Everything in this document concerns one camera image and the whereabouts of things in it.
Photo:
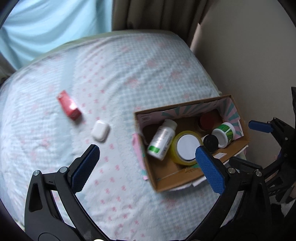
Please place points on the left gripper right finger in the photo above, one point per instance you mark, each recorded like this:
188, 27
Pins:
241, 209

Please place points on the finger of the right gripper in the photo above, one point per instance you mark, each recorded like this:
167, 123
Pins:
278, 177

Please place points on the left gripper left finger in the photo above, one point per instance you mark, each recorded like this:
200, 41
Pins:
52, 210

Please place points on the grey green round jar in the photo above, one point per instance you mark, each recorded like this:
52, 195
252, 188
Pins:
186, 147

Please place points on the red round tin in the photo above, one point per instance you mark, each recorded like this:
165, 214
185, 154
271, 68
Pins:
209, 121

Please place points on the white green striped jar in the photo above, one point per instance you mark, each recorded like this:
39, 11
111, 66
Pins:
225, 134

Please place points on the black white round jar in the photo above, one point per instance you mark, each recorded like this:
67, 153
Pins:
210, 142

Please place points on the yellow tape roll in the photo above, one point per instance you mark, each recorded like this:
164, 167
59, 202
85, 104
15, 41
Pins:
173, 151

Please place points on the cardboard box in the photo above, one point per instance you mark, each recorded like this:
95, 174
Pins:
166, 174

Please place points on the white green-label bottle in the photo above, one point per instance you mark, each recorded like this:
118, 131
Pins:
161, 141

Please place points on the white earbuds case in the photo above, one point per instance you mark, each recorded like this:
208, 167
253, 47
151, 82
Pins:
100, 130

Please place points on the red rectangular box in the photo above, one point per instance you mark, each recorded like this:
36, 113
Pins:
69, 106

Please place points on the patterned blue pink bedsheet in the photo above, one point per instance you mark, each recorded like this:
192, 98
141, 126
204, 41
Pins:
110, 77

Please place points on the beige brown curtain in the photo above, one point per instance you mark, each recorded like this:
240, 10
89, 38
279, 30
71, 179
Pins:
178, 16

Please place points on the light blue curtain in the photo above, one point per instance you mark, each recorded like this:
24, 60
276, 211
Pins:
33, 28

